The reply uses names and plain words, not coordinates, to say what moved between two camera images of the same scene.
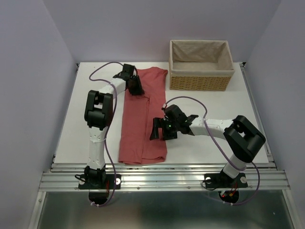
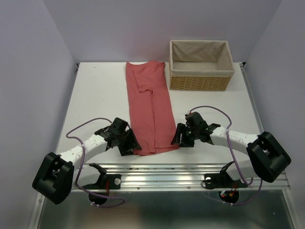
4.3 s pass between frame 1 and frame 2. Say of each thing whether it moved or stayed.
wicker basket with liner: stayed
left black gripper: moved
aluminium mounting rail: stayed
